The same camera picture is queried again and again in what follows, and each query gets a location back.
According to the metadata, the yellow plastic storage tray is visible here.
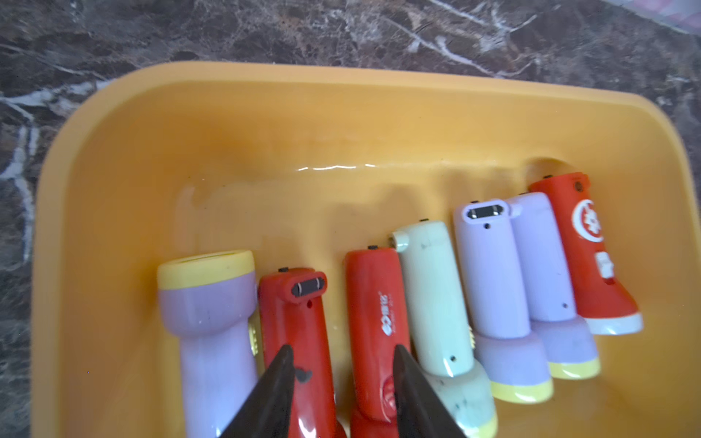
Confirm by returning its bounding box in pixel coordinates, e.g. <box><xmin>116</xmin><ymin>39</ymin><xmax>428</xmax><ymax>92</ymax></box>
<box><xmin>31</xmin><ymin>62</ymin><xmax>700</xmax><ymax>437</ymax></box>

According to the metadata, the purple flashlight yellow top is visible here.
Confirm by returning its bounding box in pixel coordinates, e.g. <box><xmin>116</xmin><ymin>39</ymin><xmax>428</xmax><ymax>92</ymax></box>
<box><xmin>157</xmin><ymin>250</ymin><xmax>257</xmax><ymax>437</ymax></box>

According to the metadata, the red flashlight white logo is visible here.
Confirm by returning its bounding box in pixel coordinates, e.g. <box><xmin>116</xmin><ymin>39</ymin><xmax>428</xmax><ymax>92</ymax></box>
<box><xmin>529</xmin><ymin>173</ymin><xmax>644</xmax><ymax>336</ymax></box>

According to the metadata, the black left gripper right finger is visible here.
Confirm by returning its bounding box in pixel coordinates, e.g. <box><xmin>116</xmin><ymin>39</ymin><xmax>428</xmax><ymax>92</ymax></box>
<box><xmin>392</xmin><ymin>345</ymin><xmax>465</xmax><ymax>438</ymax></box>

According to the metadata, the green flashlight yellow ring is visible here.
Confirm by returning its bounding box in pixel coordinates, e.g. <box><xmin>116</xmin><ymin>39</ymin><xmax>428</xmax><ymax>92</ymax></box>
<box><xmin>390</xmin><ymin>219</ymin><xmax>499</xmax><ymax>438</ymax></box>

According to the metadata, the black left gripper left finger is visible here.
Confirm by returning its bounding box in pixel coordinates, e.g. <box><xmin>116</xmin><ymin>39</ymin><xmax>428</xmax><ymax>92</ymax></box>
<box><xmin>221</xmin><ymin>345</ymin><xmax>296</xmax><ymax>438</ymax></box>

